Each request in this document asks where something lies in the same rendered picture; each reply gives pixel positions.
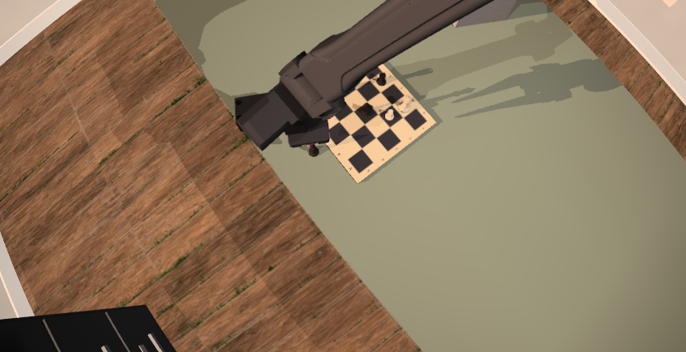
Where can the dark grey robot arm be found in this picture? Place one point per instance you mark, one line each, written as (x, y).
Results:
(339, 63)

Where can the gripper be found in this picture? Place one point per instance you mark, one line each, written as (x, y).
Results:
(317, 132)

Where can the tan and black chessboard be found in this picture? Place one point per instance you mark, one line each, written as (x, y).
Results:
(363, 144)

